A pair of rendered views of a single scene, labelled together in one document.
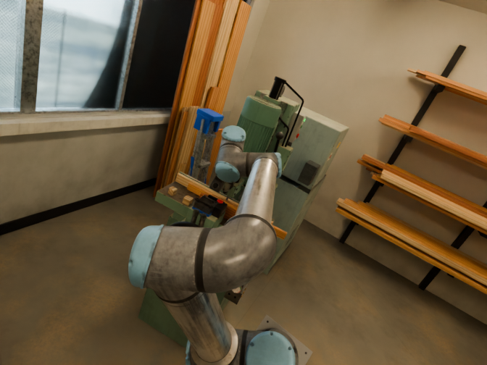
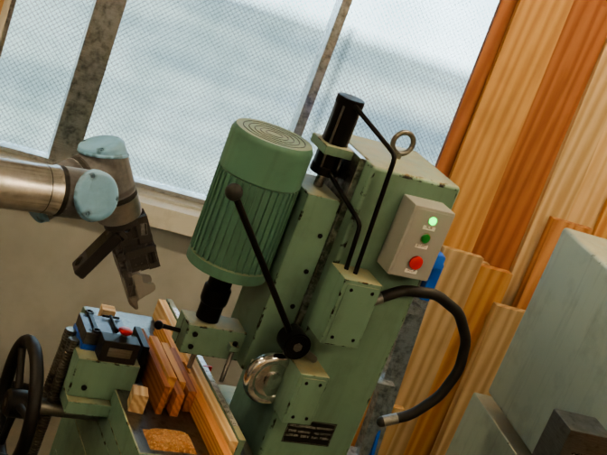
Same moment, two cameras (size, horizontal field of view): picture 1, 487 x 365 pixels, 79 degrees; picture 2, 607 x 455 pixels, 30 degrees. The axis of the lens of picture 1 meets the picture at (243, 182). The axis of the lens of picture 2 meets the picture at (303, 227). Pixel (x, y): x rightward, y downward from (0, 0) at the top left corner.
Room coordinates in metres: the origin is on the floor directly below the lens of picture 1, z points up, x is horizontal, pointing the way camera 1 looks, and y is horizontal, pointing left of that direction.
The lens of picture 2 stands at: (0.12, -1.77, 2.04)
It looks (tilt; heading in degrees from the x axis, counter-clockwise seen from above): 17 degrees down; 51
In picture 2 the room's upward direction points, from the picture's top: 21 degrees clockwise
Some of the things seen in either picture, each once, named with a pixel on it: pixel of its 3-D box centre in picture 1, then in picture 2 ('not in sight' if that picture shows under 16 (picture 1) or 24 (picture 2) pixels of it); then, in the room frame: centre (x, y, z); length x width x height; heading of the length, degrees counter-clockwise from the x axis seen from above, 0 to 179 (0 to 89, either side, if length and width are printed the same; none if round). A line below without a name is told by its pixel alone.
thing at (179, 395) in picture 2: not in sight; (163, 375); (1.38, 0.05, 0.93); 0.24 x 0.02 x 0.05; 79
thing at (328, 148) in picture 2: (274, 95); (339, 135); (1.57, 0.02, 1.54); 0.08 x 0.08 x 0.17; 79
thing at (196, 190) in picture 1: (235, 210); (192, 395); (1.42, -0.02, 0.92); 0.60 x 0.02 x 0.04; 79
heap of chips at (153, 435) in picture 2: not in sight; (171, 437); (1.30, -0.15, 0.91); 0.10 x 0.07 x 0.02; 169
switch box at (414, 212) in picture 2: (294, 127); (415, 237); (1.72, -0.15, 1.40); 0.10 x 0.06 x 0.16; 169
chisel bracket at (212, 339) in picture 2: (232, 187); (209, 338); (1.45, 0.04, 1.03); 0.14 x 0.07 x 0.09; 169
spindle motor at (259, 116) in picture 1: (253, 132); (249, 202); (1.43, 0.05, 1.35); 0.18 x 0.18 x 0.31
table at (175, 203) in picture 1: (209, 217); (128, 386); (1.33, 0.09, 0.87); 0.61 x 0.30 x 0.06; 79
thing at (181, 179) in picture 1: (222, 200); (191, 372); (1.45, 0.07, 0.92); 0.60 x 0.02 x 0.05; 79
